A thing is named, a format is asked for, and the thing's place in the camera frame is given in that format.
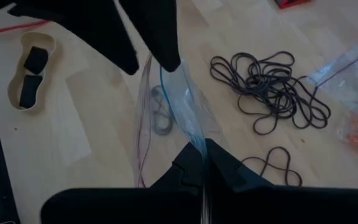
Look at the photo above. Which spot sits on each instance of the dark rubber bands pile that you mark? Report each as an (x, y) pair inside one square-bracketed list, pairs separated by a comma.
[(269, 84)]

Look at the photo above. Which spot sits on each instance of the black oblong fob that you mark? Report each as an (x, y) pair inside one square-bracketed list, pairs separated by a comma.
[(30, 91)]

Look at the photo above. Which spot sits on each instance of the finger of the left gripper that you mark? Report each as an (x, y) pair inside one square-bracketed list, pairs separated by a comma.
[(157, 28), (98, 28)]

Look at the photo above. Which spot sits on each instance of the single dark rubber band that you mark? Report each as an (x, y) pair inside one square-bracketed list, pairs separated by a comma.
[(287, 168)]

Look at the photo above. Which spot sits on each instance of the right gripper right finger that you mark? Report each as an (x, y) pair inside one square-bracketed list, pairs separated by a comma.
[(275, 208)]

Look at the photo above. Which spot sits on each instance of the clear zip bag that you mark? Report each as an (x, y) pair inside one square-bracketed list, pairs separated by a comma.
[(353, 77), (182, 102)]

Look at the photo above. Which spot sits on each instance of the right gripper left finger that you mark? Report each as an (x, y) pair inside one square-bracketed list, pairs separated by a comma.
[(135, 208)]

